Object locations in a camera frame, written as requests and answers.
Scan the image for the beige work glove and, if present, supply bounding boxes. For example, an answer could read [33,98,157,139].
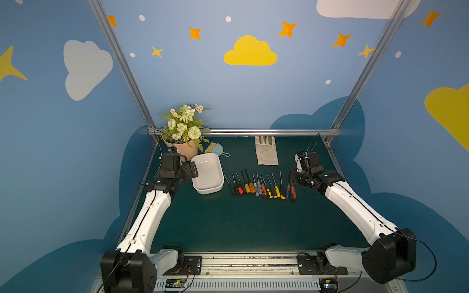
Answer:
[255,136,279,166]

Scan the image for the black ribbed handle screwdriver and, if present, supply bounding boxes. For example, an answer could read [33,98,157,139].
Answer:
[224,175,236,195]

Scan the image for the aluminium frame post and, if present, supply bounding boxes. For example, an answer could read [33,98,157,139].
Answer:
[330,0,411,131]
[87,0,155,128]

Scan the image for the yellow handle screwdriver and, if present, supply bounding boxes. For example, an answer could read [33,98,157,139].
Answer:
[241,172,251,194]
[271,173,281,198]

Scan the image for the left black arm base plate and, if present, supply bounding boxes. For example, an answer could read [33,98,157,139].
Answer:
[164,255,203,276]

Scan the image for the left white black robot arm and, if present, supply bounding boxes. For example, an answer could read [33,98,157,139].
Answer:
[97,153,199,293]

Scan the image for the white green artificial flowers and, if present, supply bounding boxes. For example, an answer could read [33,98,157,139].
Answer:
[160,104,209,151]

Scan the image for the red orange handle screwdriver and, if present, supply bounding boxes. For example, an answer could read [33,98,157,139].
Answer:
[289,184,297,200]

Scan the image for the right small circuit board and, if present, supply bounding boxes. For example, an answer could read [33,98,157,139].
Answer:
[319,278,338,293]

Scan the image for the white plastic storage box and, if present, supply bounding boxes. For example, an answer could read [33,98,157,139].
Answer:
[191,153,225,195]

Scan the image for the left aluminium frame post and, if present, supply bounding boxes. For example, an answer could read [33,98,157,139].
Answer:
[87,0,155,128]

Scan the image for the black yellow striped screwdriver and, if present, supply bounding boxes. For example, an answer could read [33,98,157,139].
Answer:
[261,176,273,199]

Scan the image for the blue handle screwdriver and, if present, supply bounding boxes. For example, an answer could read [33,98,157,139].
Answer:
[285,175,292,200]

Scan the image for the horizontal aluminium frame rail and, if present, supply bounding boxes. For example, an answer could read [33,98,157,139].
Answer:
[148,127,341,137]

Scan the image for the front aluminium mounting rail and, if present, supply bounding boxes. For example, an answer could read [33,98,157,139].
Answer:
[154,251,408,293]

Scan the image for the tan flower pot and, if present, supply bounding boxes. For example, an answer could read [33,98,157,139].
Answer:
[164,140,199,161]

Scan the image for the small circuit board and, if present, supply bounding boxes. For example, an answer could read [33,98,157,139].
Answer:
[319,278,338,293]
[164,279,186,290]

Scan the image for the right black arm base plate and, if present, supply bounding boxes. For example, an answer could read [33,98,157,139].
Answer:
[296,253,348,275]

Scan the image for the right aluminium frame post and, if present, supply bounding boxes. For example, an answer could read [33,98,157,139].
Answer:
[330,0,411,131]

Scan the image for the left small circuit board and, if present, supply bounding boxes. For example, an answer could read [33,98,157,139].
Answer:
[164,279,186,290]

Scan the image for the amber handle black-shaft screwdriver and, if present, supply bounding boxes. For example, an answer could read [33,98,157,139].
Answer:
[245,170,256,194]

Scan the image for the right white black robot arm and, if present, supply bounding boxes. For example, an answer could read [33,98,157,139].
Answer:
[291,151,421,284]

